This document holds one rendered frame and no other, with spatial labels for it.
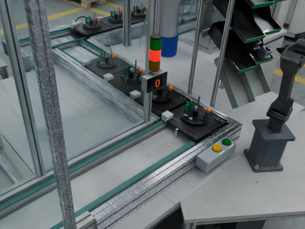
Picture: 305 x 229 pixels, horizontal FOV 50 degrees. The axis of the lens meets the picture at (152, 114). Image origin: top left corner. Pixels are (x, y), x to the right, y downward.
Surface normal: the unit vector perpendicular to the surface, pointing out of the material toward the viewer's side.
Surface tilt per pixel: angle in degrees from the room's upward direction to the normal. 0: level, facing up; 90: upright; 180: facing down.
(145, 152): 0
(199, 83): 0
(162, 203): 0
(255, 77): 45
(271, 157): 90
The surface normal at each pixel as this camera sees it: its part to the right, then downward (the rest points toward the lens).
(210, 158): 0.05, -0.81
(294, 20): -0.62, 0.44
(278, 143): 0.12, 0.58
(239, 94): 0.41, -0.21
